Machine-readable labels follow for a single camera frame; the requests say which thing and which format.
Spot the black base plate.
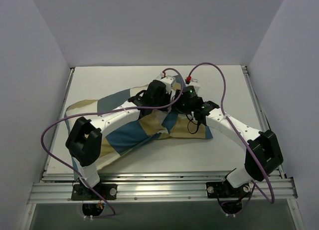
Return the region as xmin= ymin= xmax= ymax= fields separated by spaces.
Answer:
xmin=71 ymin=183 xmax=118 ymax=201
xmin=205 ymin=181 xmax=251 ymax=199

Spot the left side aluminium rail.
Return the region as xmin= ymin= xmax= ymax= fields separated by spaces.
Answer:
xmin=56 ymin=67 xmax=75 ymax=126

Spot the white pillow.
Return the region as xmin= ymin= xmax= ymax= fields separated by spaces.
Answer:
xmin=159 ymin=120 xmax=173 ymax=134

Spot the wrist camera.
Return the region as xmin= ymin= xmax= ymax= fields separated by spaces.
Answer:
xmin=155 ymin=72 xmax=176 ymax=93
xmin=185 ymin=76 xmax=200 ymax=93

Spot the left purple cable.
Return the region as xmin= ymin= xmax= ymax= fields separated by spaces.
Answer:
xmin=41 ymin=68 xmax=186 ymax=219

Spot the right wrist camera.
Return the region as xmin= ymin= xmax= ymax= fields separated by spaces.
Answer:
xmin=185 ymin=76 xmax=200 ymax=93

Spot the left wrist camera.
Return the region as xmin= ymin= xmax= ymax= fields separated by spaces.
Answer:
xmin=155 ymin=72 xmax=176 ymax=93

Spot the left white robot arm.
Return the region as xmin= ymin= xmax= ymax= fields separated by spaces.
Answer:
xmin=65 ymin=77 xmax=175 ymax=200

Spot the right side aluminium rail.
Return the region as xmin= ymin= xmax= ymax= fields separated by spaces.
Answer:
xmin=241 ymin=66 xmax=287 ymax=179

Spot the black thin wire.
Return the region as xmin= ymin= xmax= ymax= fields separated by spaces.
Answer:
xmin=186 ymin=112 xmax=202 ymax=135

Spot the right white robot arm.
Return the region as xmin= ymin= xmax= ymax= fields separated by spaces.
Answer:
xmin=173 ymin=85 xmax=284 ymax=197

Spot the aluminium mounting rail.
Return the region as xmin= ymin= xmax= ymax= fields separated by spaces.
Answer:
xmin=26 ymin=172 xmax=299 ymax=205

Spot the blue beige checked pillowcase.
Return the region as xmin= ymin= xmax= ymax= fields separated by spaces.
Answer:
xmin=65 ymin=75 xmax=213 ymax=172

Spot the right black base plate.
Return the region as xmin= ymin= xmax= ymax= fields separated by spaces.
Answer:
xmin=205 ymin=181 xmax=251 ymax=199

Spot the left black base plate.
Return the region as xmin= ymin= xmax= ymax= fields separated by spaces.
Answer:
xmin=71 ymin=183 xmax=118 ymax=201

